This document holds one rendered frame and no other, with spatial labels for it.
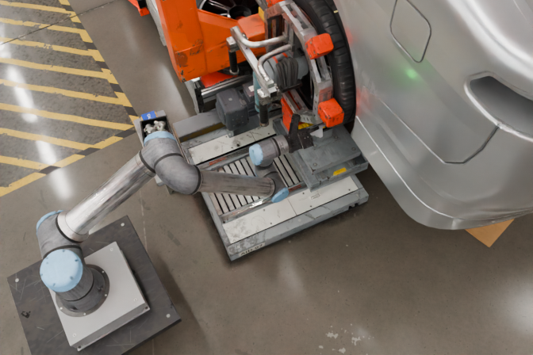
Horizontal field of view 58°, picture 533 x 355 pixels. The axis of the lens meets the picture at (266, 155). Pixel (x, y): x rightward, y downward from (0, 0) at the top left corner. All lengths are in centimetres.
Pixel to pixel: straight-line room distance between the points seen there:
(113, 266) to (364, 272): 124
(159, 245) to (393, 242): 126
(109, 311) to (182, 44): 127
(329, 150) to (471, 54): 150
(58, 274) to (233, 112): 120
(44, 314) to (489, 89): 198
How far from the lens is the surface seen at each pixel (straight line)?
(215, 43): 255
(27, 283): 252
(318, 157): 264
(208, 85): 294
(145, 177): 191
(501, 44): 126
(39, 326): 242
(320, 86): 195
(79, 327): 223
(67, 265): 204
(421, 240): 275
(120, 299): 222
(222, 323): 251
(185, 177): 179
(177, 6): 232
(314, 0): 200
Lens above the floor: 241
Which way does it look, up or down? 56 degrees down
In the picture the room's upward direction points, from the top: 3 degrees counter-clockwise
